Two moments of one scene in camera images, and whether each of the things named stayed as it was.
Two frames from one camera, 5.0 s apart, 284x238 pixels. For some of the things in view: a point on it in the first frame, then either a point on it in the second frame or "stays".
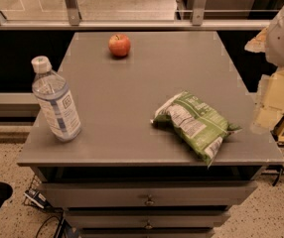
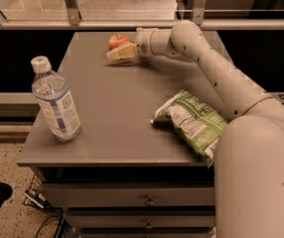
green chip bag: (201, 125) stays
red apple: (119, 45) stays
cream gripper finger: (278, 93) → (142, 39)
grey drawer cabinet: (125, 176) stays
